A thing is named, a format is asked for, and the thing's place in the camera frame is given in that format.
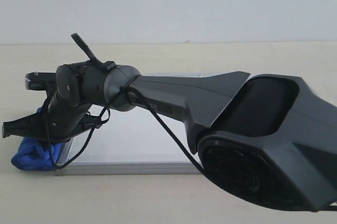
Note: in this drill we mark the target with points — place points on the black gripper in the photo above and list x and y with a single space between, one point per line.
63 120

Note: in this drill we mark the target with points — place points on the blue microfiber cloth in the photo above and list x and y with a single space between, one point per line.
34 156

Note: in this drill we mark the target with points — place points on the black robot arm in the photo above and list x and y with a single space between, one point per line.
269 139

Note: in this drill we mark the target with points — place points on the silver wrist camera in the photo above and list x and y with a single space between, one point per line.
40 81

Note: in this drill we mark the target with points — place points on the white board with metal frame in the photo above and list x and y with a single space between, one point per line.
130 143

